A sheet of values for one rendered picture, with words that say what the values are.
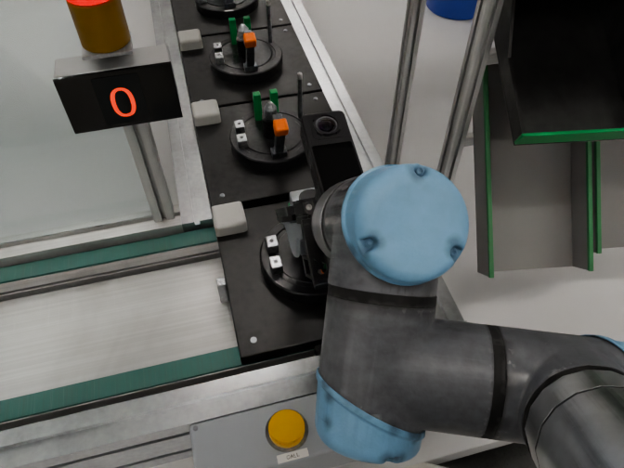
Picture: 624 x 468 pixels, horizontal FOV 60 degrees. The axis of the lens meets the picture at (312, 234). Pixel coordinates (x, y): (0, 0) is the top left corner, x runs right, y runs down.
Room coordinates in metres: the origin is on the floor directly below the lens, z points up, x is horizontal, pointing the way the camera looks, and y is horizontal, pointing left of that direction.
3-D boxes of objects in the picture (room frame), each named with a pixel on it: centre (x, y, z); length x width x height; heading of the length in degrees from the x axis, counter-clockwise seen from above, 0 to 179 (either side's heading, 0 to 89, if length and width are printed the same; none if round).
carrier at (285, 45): (0.94, 0.13, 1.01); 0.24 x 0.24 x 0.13; 15
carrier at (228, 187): (0.70, 0.07, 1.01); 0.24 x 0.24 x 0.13; 15
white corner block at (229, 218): (0.52, 0.12, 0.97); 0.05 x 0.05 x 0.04; 15
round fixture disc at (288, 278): (0.45, 0.00, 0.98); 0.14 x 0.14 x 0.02
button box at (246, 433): (0.22, 0.03, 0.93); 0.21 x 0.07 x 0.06; 105
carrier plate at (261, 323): (0.45, 0.00, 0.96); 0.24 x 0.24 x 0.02; 15
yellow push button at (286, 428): (0.22, 0.03, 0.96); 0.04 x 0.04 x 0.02
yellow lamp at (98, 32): (0.52, 0.21, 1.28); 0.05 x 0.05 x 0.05
